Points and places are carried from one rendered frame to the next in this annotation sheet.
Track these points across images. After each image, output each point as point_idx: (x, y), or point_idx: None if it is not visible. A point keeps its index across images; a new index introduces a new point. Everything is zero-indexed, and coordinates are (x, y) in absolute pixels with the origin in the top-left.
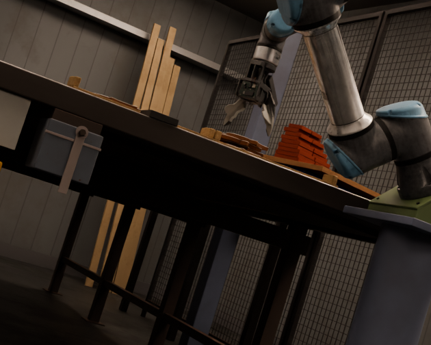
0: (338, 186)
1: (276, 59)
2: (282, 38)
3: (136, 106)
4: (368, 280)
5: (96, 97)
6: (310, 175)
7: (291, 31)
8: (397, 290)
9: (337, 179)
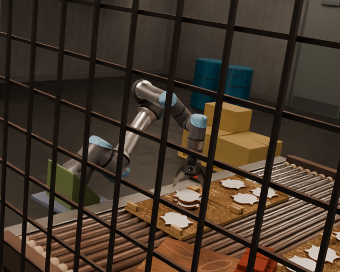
0: (124, 206)
1: (188, 142)
2: (183, 128)
3: (219, 181)
4: None
5: (214, 172)
6: (141, 202)
7: (177, 123)
8: None
9: (127, 203)
